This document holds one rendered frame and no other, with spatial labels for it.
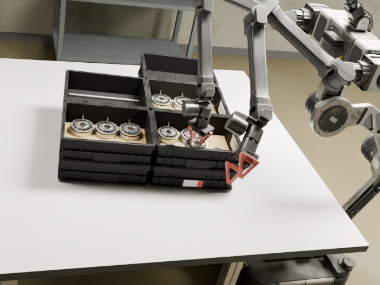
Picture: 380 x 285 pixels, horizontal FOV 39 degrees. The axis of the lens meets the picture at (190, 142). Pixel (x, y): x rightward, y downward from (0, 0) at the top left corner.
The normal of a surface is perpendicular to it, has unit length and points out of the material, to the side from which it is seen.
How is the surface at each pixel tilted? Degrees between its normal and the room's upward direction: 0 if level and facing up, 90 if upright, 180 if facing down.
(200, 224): 0
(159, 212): 0
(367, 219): 0
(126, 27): 90
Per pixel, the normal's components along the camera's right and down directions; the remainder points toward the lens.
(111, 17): 0.28, 0.58
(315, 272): 0.20, -0.81
